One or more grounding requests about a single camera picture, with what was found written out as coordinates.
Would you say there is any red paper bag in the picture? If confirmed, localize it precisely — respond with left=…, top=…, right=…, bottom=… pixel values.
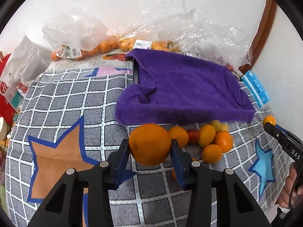
left=0, top=52, right=24, bottom=126

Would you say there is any yellow-green small fruit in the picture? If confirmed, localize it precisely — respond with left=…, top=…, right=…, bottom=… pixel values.
left=210, top=120, right=229, bottom=133

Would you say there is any clear plastic bag of oranges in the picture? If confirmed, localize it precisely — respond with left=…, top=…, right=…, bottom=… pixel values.
left=42, top=9, right=169, bottom=61

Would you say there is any brown wooden door frame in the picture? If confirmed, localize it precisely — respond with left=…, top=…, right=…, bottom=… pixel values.
left=239, top=0, right=277, bottom=74

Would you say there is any large crinkled clear plastic bag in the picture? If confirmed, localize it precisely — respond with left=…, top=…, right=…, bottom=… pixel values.
left=114, top=0, right=252, bottom=70

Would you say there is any grey checked star blanket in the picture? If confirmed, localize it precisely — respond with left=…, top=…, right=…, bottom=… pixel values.
left=5, top=69, right=291, bottom=226

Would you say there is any mandarin at of pile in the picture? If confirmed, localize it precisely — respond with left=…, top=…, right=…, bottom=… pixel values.
left=201, top=144, right=222, bottom=163
left=214, top=131, right=233, bottom=153

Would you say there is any mandarin at right of pile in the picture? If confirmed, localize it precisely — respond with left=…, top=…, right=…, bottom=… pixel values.
left=214, top=131, right=233, bottom=153

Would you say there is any mandarin at front of pile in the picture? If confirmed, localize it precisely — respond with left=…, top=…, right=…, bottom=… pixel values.
left=201, top=144, right=222, bottom=163

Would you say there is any purple towel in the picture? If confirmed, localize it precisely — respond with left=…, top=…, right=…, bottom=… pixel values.
left=115, top=49, right=255, bottom=126

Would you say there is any oval orange kumquat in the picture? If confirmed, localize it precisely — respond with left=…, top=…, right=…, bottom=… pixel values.
left=198, top=124, right=216, bottom=147

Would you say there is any black box under towel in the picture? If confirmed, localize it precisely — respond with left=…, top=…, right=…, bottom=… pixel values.
left=133, top=58, right=139, bottom=84

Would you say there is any white plastic bag at left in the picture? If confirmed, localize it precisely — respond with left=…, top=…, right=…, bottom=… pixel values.
left=1, top=36, right=52, bottom=87

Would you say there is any small red fruit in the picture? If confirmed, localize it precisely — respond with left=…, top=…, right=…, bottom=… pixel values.
left=187, top=129, right=199, bottom=145

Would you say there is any white fruit carton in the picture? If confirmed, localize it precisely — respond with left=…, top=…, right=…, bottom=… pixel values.
left=46, top=49, right=133, bottom=71

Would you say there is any small orange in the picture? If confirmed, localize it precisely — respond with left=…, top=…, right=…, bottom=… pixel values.
left=168, top=126, right=189, bottom=149
left=262, top=115, right=276, bottom=126

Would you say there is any blue white tissue pack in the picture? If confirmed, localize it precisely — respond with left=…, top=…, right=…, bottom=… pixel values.
left=241, top=70, right=271, bottom=109

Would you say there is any large orange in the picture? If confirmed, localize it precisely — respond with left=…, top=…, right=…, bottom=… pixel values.
left=128, top=124, right=172, bottom=166

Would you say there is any person's right hand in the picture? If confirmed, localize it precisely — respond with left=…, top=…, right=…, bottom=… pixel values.
left=277, top=162, right=302, bottom=208

